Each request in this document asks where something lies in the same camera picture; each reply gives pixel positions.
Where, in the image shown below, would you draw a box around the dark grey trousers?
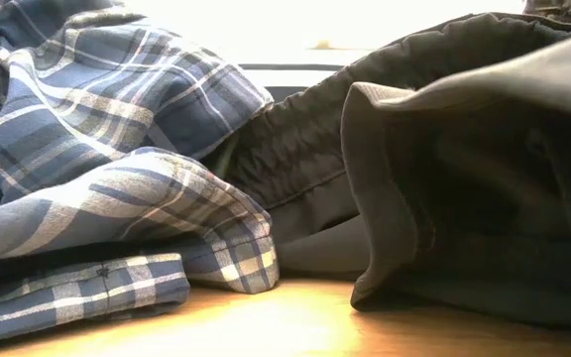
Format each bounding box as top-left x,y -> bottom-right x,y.
200,12 -> 571,282

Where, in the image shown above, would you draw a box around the blue plaid shirt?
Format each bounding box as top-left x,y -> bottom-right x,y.
0,0 -> 281,348

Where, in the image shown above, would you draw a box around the olive grey garment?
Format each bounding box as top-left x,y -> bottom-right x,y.
339,27 -> 571,333

